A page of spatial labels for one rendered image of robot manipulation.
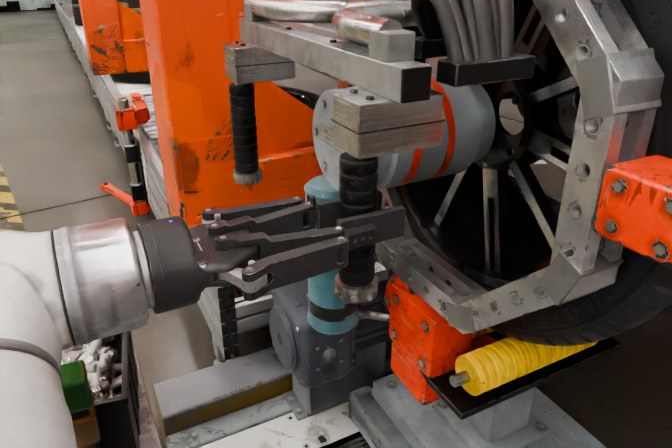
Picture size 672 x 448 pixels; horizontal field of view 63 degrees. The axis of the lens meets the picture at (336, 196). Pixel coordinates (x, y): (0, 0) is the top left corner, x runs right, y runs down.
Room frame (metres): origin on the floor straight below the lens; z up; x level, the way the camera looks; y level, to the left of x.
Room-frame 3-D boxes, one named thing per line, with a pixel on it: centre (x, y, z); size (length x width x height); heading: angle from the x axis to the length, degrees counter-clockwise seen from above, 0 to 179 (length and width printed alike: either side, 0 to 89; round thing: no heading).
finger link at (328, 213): (0.49, -0.01, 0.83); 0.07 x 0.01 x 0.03; 118
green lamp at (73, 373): (0.45, 0.28, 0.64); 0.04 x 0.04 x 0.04; 27
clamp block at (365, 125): (0.48, -0.05, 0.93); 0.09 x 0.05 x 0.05; 117
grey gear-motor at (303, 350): (1.03, -0.07, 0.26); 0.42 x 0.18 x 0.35; 117
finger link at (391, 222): (0.45, -0.03, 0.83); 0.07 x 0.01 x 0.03; 117
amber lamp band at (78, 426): (0.45, 0.28, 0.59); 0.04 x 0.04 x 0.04; 27
